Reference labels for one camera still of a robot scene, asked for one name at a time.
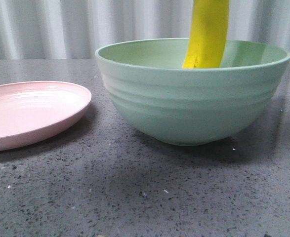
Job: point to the yellow banana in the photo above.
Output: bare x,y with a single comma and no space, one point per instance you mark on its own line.
208,34

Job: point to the green ribbed bowl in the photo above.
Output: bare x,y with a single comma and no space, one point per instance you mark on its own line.
187,107

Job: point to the pink plate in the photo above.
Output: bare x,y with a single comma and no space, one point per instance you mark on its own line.
33,111

